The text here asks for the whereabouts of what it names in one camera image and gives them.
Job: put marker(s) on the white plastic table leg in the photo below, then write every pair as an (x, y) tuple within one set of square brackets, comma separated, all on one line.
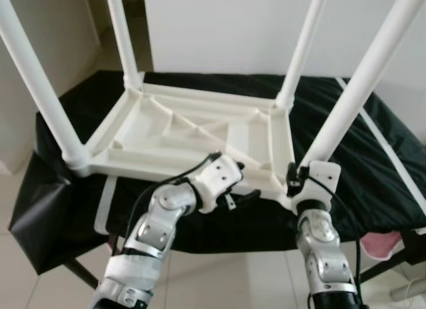
[(40, 89), (303, 46), (123, 39), (366, 69)]

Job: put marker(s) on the pink cloth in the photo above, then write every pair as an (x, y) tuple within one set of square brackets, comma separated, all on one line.
[(383, 246)]

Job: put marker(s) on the black metal stand leg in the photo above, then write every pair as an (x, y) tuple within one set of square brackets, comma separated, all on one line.
[(396, 259), (81, 272)]

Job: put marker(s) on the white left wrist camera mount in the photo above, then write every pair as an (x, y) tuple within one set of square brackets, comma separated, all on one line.
[(216, 179)]

